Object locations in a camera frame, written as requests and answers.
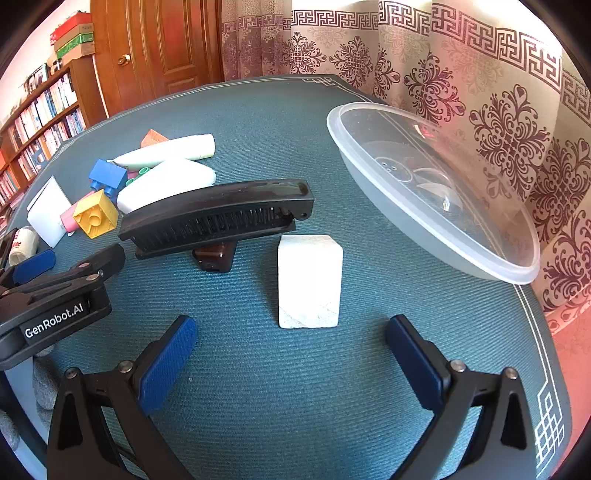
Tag green building block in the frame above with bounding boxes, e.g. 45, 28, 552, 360
124, 166, 152, 188

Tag clear plastic bowl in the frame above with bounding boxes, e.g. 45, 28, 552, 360
326, 102, 541, 284

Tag brown wooden door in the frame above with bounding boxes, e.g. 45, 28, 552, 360
90, 0, 225, 118

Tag small white sponge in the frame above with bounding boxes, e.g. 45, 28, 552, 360
27, 176, 72, 248

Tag red box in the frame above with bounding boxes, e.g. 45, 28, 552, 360
50, 11, 93, 44

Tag blue building block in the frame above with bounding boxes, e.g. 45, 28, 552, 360
89, 159, 127, 204

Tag white rounded case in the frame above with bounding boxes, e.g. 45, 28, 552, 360
116, 158, 217, 214

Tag white tape roll red print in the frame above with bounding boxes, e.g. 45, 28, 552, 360
8, 226, 40, 266

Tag brown cardboard box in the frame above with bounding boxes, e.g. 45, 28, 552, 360
55, 42, 96, 68

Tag pink foam hair roller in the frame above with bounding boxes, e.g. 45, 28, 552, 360
60, 170, 140, 236

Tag teal cloth-covered desktop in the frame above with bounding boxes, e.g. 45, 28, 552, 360
0, 74, 573, 480

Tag patterned beige curtain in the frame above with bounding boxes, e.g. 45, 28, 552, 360
221, 0, 591, 333

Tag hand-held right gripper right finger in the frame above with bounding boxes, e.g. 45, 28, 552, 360
386, 315, 539, 480

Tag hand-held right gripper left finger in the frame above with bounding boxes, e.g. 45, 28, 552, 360
46, 315, 198, 480

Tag black hair clip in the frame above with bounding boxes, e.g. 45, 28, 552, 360
117, 178, 315, 259

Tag person's left hand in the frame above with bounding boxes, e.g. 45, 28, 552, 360
32, 346, 63, 411

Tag white stone block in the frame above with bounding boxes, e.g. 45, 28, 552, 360
278, 234, 345, 330

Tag yellow building block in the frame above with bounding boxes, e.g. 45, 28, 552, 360
73, 189, 118, 239

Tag rows of books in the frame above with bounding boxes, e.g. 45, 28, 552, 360
0, 74, 88, 208

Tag brown bottle with gold cap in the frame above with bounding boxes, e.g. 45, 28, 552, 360
191, 242, 236, 273

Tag wooden bookshelf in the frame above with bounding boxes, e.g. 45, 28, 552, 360
0, 58, 109, 222

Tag green box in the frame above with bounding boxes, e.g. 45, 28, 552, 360
54, 32, 95, 54

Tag picture frame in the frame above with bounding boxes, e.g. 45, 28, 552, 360
25, 65, 49, 90

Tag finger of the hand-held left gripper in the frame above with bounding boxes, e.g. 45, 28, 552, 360
0, 244, 126, 324
0, 249, 57, 291

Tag white tapered pen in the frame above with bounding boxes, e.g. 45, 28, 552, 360
108, 134, 216, 169

